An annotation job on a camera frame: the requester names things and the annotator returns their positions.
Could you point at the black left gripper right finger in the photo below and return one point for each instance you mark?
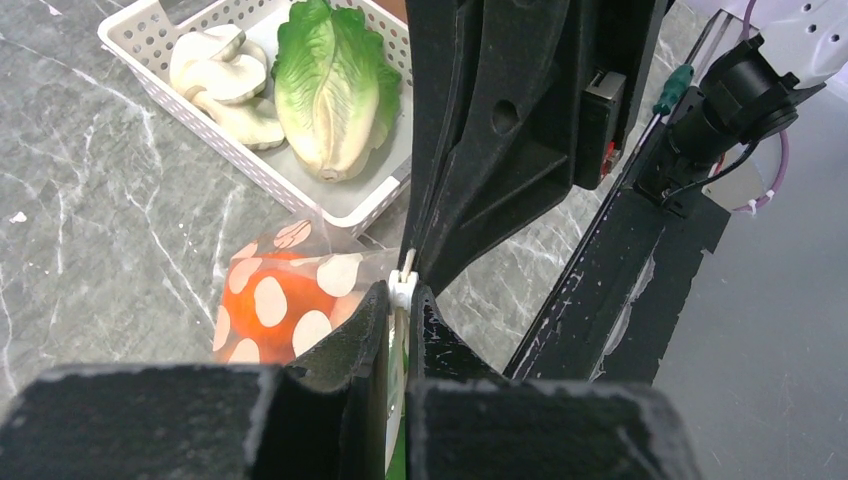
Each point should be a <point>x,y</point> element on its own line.
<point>439,439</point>

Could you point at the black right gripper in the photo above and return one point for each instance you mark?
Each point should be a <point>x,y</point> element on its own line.
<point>496,135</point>

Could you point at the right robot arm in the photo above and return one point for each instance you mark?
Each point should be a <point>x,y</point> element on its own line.
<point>747,94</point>

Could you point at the white garlic cluster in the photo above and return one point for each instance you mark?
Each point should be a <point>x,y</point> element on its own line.
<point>223,74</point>

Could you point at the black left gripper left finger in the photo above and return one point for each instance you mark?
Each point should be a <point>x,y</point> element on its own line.
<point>340,422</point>

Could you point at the peach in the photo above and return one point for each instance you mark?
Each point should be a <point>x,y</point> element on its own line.
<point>344,308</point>

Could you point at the white perforated plastic basket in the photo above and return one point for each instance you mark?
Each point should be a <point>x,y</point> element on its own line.
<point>143,36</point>

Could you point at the orange tangerine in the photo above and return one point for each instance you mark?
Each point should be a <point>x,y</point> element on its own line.
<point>271,309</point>

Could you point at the green handled screwdriver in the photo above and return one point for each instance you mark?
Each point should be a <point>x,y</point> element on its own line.
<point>673,90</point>

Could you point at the green white cabbage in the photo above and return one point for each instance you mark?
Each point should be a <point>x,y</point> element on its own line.
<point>336,96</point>

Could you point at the polka dot zip top bag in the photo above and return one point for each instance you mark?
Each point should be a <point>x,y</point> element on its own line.
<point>345,266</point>

